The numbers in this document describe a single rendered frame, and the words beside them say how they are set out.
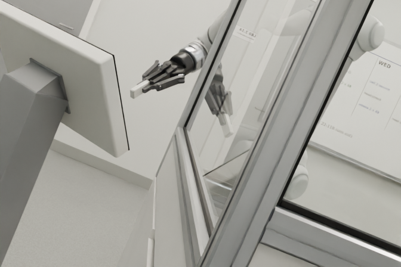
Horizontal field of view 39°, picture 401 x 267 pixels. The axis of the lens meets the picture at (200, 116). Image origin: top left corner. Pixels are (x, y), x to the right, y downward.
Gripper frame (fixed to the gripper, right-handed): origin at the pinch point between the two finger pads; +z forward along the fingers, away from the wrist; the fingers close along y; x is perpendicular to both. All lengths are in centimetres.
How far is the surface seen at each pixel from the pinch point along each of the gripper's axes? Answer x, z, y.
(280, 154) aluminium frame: -67, 54, 81
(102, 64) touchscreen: -25.3, 21.1, 10.7
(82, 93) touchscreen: -11.9, 22.0, 1.7
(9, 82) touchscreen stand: -10.2, 31.7, -17.9
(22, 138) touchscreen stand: -1.6, 37.8, -5.1
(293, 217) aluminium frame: -62, 56, 85
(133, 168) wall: 257, -135, -166
